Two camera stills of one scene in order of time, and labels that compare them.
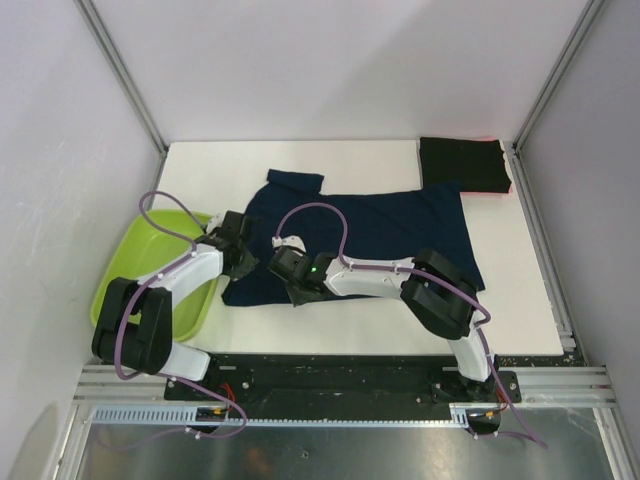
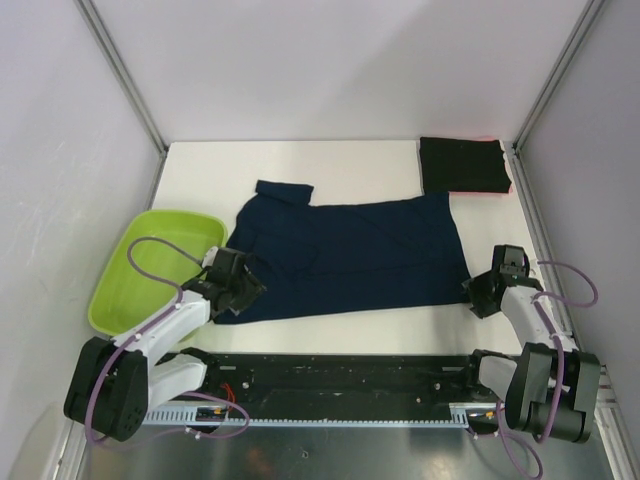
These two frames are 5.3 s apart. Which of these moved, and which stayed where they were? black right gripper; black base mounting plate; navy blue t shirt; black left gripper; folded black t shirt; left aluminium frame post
Moved: black right gripper; black left gripper; navy blue t shirt
Stayed: folded black t shirt; left aluminium frame post; black base mounting plate
